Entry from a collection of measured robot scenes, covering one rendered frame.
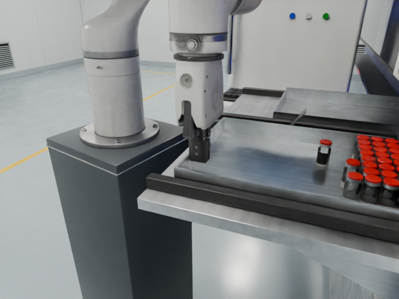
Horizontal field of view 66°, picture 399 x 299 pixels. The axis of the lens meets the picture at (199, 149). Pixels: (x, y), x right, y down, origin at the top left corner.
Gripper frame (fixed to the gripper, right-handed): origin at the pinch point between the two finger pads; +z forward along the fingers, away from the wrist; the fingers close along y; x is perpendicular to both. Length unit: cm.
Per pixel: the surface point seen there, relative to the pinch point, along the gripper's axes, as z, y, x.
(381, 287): 17.4, -2.3, -30.6
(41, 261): 91, 35, 98
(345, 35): -12, 89, -24
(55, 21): -3, 466, 486
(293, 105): 4.0, 46.6, -11.1
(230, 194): 2.5, -7.8, -7.7
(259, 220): 4.5, -9.6, -12.3
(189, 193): 3.5, -7.9, -1.5
